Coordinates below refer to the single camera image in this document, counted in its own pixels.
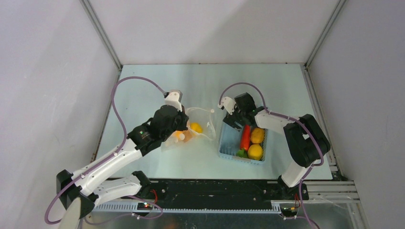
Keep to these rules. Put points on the orange yellow bell pepper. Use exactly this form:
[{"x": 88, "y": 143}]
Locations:
[{"x": 182, "y": 136}]

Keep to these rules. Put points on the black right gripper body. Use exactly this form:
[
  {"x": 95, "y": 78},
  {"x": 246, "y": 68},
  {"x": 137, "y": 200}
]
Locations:
[{"x": 235, "y": 118}]

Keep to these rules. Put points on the left circuit board with leds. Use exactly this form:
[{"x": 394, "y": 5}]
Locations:
[{"x": 144, "y": 206}]

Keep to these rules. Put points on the circuit board with leds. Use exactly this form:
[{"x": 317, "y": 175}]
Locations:
[
  {"x": 144, "y": 206},
  {"x": 289, "y": 213}
]

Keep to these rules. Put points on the light blue plastic basket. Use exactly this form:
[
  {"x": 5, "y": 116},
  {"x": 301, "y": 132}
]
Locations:
[{"x": 229, "y": 145}]

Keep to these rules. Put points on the green pepper stem piece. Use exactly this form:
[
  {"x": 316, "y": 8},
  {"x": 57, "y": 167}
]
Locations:
[{"x": 242, "y": 153}]

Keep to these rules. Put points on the clear dotted zip top bag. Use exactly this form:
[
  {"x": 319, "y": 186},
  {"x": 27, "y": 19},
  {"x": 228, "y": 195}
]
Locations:
[{"x": 200, "y": 125}]

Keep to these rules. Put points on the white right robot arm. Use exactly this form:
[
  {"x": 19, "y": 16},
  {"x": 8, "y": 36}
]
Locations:
[{"x": 306, "y": 140}]

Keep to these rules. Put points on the red chili pepper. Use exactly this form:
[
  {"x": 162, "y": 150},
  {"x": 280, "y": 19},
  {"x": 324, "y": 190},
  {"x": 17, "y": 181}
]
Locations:
[{"x": 245, "y": 138}]

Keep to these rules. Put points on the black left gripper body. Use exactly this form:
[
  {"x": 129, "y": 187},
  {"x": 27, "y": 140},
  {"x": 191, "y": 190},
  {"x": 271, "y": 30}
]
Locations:
[{"x": 179, "y": 125}]

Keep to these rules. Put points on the yellow round fruit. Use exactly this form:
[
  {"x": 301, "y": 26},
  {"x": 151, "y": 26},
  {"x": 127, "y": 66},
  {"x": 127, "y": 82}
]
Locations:
[{"x": 257, "y": 136}]

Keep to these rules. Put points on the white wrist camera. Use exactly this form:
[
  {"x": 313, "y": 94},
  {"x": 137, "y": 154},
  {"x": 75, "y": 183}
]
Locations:
[
  {"x": 228, "y": 104},
  {"x": 173, "y": 98}
]

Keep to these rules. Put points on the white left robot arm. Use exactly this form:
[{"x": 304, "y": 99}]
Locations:
[{"x": 92, "y": 184}]

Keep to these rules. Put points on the yellow lemon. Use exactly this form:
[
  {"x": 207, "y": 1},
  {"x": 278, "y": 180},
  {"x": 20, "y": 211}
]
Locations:
[{"x": 255, "y": 152}]

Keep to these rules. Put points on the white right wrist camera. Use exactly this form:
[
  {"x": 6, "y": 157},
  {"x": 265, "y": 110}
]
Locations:
[{"x": 228, "y": 104}]

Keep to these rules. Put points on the right circuit board with leds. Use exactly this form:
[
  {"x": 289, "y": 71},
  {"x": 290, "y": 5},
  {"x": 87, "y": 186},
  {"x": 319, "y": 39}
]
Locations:
[{"x": 289, "y": 213}]

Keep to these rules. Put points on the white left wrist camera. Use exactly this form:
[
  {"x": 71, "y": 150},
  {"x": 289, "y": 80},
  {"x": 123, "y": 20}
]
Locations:
[{"x": 173, "y": 98}]

